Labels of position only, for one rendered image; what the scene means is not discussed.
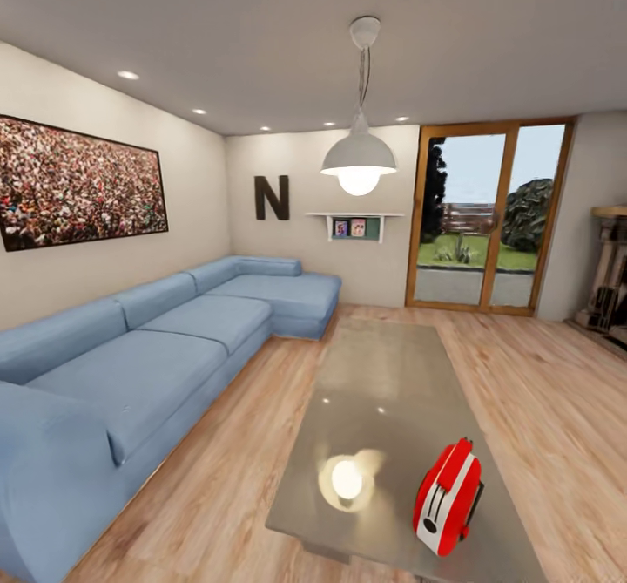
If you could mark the decorative sign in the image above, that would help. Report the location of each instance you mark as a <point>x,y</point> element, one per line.
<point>262,188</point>

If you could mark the door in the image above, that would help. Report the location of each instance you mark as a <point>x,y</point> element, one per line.
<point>485,200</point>

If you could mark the wood fireplace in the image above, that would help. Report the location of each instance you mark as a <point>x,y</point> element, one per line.
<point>604,319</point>

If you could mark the room light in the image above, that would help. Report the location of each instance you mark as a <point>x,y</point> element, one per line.
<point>360,148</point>

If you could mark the shelf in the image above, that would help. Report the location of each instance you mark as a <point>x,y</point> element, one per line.
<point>374,229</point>

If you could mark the radio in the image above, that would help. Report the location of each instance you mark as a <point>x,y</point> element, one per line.
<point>448,498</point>

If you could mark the coffee table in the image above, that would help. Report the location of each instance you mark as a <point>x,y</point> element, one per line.
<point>385,407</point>

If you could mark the sofa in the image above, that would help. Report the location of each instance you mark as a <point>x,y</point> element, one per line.
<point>94,399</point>

